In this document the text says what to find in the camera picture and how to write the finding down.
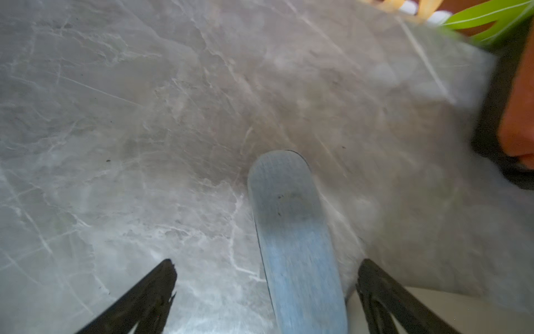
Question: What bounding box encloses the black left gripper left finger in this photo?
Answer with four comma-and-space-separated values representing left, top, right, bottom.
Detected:
79, 259, 177, 333

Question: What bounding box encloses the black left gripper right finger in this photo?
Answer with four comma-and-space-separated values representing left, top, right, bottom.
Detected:
356, 259, 458, 333

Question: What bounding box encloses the light blue fabric glasses case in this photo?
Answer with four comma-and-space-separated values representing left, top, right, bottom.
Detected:
248, 150, 348, 333

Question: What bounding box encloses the cream plastic storage box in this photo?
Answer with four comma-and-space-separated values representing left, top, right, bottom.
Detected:
345, 285, 534, 334

